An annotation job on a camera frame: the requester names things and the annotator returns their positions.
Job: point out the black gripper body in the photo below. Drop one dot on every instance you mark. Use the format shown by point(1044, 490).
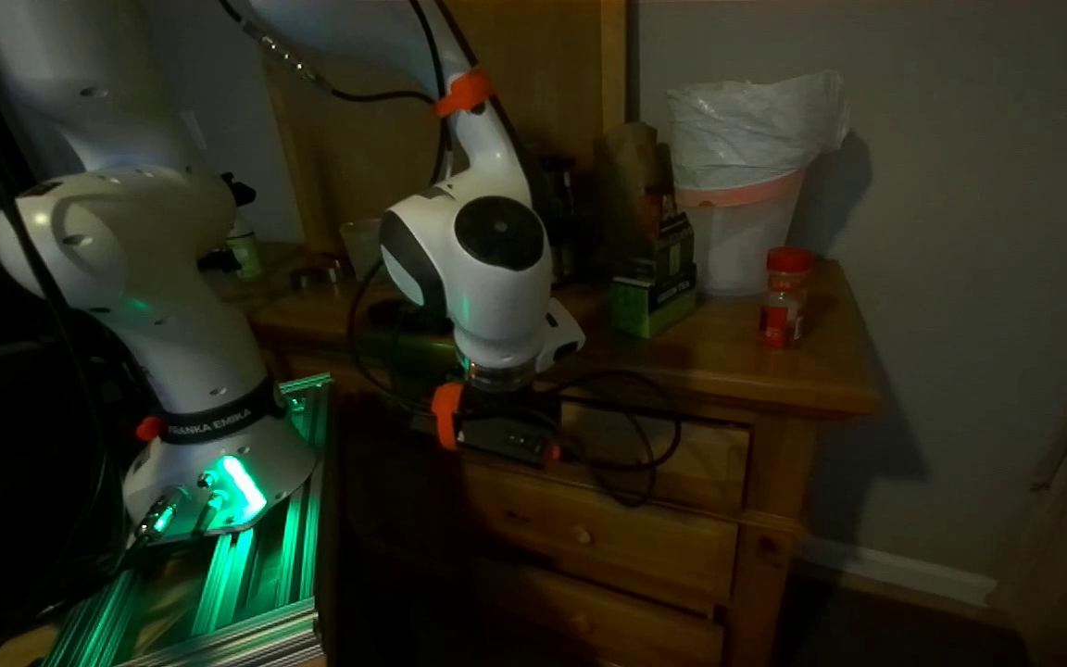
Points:
point(520, 427)

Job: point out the topmost wooden drawer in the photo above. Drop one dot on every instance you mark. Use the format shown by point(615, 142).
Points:
point(657, 458)

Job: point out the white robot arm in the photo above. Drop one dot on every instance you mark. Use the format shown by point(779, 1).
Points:
point(123, 230)

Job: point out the green and black box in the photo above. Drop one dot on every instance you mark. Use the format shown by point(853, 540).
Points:
point(657, 285)

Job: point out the wooden dresser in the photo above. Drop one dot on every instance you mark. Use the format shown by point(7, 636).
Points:
point(406, 526)

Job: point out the red spice jar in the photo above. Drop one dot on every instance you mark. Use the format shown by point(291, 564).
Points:
point(784, 299)

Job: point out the white lined trash bin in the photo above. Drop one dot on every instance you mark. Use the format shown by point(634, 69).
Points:
point(738, 152)

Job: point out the aluminium extrusion robot mount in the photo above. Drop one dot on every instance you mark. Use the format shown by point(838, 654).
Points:
point(228, 573)

